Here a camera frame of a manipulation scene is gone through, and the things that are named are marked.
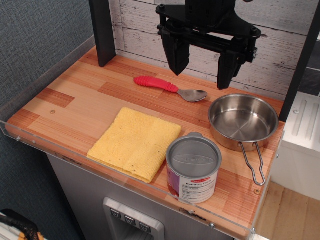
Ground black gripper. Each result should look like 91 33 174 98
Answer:
156 0 262 90

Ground red handled metal spoon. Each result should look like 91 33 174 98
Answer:
133 76 208 103

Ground yellow folded cloth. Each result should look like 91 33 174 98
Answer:
87 107 182 183

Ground toy tin can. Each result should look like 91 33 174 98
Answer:
166 132 222 204

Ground white toy appliance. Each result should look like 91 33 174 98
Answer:
270 92 320 200

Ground grey toy fridge cabinet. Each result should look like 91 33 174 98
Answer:
48 155 232 240

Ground silver dispenser button panel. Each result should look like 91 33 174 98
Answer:
103 197 165 240

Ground clear acrylic table guard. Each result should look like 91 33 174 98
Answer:
0 37 286 238

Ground steel pan with wire handle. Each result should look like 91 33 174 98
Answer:
208 93 279 186

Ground black right frame post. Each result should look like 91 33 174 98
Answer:
279 1 320 122

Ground black frame post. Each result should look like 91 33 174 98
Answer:
279 1 320 122
89 0 117 67

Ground black left frame post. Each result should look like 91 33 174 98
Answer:
89 0 117 67

